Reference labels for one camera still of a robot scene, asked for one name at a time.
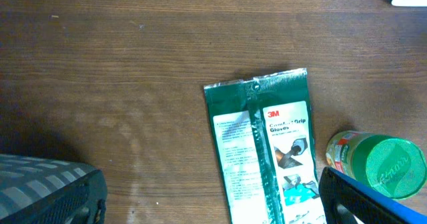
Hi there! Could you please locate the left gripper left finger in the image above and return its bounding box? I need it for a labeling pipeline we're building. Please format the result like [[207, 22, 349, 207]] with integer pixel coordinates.
[[1, 169, 107, 224]]

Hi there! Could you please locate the green white 3M packet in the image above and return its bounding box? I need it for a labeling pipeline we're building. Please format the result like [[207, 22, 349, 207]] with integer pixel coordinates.
[[204, 69, 326, 224]]

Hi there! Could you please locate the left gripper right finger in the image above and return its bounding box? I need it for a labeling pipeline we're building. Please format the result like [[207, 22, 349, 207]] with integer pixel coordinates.
[[319, 167, 426, 224]]

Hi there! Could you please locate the grey plastic mesh basket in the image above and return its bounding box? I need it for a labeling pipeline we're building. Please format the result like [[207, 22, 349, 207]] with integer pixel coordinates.
[[1, 154, 107, 223]]

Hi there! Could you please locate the green lid jar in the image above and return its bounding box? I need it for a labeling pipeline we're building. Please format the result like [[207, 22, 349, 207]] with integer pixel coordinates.
[[326, 131, 426, 200]]

